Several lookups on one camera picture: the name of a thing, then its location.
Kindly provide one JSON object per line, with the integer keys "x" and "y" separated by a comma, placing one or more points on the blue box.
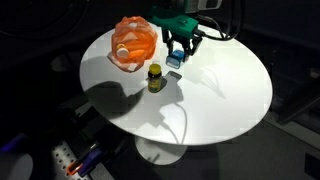
{"x": 175, "y": 58}

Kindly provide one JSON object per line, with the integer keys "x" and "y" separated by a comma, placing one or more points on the orange plastic bag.
{"x": 135, "y": 40}

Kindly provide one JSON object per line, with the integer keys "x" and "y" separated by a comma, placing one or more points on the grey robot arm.
{"x": 196, "y": 4}

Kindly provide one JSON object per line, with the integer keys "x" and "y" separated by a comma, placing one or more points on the white round table pedestal base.
{"x": 160, "y": 151}

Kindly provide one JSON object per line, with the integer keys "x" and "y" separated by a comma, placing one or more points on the purple clamp with orange tip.
{"x": 87, "y": 160}

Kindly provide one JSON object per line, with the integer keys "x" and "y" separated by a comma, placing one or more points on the yellow-lidded supplement bottle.
{"x": 154, "y": 79}

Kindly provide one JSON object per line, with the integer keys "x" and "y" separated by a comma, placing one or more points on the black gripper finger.
{"x": 169, "y": 41}
{"x": 193, "y": 48}

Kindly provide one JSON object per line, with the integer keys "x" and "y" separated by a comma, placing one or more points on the white-lidded jar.
{"x": 122, "y": 50}

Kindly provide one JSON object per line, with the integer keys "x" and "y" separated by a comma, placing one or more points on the grey rounded object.
{"x": 15, "y": 166}

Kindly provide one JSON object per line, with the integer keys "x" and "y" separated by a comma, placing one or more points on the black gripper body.
{"x": 181, "y": 36}

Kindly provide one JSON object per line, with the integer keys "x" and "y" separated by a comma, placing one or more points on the perforated metal plate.
{"x": 66, "y": 160}

